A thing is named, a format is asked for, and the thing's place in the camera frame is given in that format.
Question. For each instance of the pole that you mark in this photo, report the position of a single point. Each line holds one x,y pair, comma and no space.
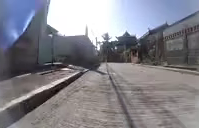
96,43

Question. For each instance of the building with pagoda roof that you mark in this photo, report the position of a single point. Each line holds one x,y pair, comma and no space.
125,45

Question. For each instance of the tree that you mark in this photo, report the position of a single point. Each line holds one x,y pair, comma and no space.
106,41

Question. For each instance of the raised concrete sidewalk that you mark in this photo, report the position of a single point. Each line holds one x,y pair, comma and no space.
183,69

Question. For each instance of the long walled building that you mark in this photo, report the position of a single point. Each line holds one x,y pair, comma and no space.
183,40

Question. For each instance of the low grey building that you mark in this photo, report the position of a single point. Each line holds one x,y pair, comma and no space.
75,50

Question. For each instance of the grey concrete road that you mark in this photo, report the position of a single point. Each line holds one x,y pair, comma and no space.
143,96

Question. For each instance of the grey concrete sidewalk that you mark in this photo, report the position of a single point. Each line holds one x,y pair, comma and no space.
17,85

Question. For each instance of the raised concrete kerb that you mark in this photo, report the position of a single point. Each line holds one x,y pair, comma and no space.
30,99

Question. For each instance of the grey building with blue wall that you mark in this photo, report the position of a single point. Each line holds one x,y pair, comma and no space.
20,40

